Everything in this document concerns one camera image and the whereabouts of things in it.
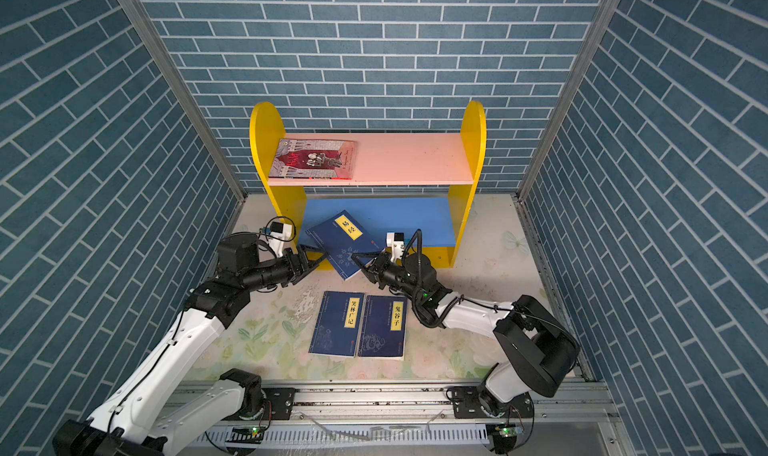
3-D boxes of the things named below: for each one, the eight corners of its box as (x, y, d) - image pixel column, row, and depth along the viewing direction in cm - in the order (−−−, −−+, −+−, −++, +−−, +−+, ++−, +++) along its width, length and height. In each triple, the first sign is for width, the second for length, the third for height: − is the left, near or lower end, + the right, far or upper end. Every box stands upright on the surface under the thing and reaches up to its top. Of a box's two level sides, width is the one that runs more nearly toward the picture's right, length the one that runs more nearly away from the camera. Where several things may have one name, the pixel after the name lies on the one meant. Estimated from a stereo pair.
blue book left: (309, 353, 84) (307, 350, 82) (325, 293, 96) (323, 289, 94) (356, 357, 83) (355, 354, 81) (365, 296, 95) (365, 292, 93)
